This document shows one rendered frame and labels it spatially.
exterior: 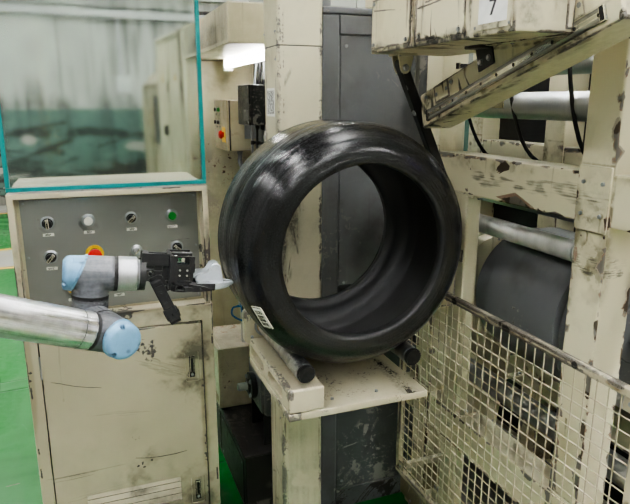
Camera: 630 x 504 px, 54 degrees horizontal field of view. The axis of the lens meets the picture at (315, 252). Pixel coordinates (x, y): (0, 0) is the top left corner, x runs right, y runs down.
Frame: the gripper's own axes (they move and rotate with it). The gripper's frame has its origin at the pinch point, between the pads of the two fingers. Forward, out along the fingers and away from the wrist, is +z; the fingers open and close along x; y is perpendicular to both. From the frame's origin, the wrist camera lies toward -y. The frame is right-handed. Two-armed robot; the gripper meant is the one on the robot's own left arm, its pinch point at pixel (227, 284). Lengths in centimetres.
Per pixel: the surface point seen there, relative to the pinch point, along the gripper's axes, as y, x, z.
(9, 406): -118, 187, -61
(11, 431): -118, 160, -57
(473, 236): 11, 21, 80
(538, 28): 60, -36, 45
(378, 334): -8.1, -12.3, 34.2
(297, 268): -2.1, 26.0, 26.4
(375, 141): 36.2, -11.4, 27.1
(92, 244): -3, 54, -28
